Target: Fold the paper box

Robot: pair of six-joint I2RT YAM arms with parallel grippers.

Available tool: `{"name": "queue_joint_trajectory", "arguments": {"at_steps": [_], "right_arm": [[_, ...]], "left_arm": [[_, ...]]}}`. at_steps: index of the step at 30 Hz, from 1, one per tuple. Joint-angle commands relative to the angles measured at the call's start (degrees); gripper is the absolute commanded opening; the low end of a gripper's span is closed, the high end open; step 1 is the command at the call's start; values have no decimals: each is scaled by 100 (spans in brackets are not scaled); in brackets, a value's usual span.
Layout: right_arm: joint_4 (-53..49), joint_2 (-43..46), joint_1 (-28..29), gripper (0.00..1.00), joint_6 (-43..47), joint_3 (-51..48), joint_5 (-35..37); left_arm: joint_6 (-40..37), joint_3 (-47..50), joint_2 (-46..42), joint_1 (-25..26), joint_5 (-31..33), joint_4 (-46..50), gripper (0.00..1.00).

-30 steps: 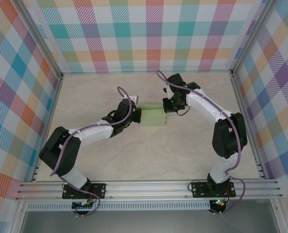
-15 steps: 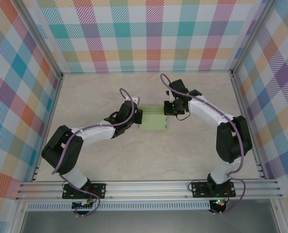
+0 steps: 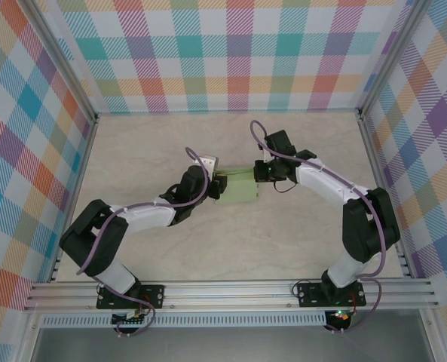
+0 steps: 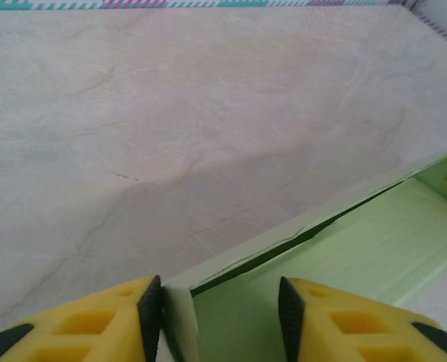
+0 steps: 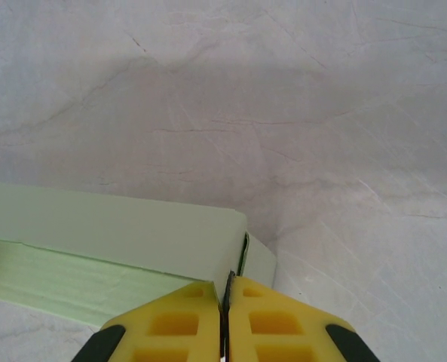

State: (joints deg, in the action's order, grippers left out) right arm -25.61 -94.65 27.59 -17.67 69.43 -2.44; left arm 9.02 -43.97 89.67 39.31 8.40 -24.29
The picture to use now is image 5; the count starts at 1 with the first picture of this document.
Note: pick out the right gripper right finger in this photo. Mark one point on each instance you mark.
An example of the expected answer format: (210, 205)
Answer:
(276, 313)

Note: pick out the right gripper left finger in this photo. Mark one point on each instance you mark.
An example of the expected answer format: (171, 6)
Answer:
(185, 309)

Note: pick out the light green paper box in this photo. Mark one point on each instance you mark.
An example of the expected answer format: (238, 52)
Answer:
(95, 226)

